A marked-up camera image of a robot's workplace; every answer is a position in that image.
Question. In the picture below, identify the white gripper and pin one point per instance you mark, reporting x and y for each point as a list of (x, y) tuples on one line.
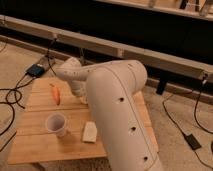
[(78, 90)]

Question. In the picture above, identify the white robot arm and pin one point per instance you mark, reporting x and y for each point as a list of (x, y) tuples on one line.
[(109, 88)]

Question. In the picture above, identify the orange carrot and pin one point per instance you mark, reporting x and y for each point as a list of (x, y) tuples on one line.
[(55, 94)]

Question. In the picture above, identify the white rectangular block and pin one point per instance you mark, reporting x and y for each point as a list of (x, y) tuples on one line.
[(90, 132)]

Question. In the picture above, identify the blue electronics box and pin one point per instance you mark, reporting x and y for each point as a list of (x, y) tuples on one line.
[(35, 70)]

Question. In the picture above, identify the long wooden beam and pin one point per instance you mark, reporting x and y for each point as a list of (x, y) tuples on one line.
[(151, 58)]

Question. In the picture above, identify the black power adapter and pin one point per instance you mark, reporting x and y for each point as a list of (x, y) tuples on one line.
[(193, 142)]

